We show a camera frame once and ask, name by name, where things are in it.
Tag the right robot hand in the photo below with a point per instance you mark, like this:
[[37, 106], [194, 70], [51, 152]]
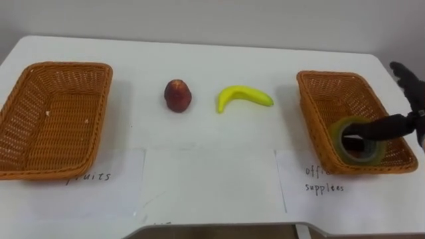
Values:
[[391, 126]]

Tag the clear tape roll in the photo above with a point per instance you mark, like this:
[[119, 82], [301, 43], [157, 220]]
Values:
[[338, 139]]

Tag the brown woven basket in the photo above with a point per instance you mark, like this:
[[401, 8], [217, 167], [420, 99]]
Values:
[[53, 119], [327, 99]]

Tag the white paper sheet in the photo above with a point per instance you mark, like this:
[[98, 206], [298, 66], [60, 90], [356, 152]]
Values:
[[99, 182], [332, 196]]

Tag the yellow banana soft toy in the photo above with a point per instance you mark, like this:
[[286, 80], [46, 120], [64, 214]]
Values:
[[244, 94]]

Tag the white desk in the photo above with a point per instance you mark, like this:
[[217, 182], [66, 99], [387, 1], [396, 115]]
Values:
[[206, 132]]

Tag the red apple soft toy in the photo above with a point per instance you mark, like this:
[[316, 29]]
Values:
[[177, 95]]

